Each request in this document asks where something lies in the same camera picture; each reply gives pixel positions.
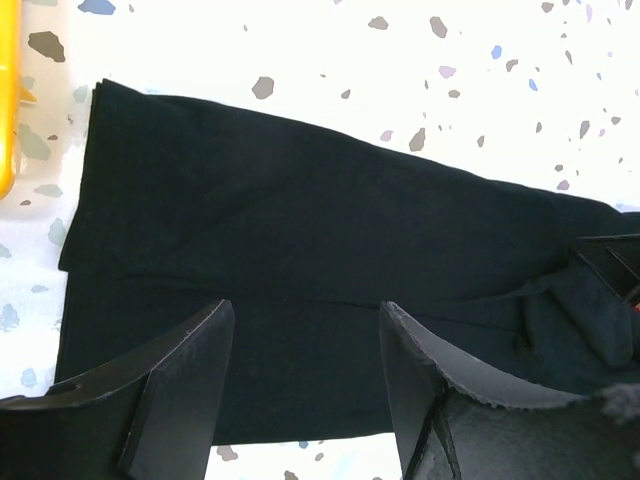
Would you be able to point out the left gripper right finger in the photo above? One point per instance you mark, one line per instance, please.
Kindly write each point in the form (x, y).
(457, 417)

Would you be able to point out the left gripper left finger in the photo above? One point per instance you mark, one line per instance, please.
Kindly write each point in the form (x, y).
(148, 414)

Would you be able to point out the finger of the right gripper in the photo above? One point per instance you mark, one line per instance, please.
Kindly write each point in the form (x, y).
(608, 244)

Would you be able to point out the black t shirt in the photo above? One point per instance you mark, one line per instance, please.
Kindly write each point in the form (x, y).
(306, 232)

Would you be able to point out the yellow plastic bin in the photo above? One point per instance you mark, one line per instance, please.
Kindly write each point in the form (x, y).
(12, 92)

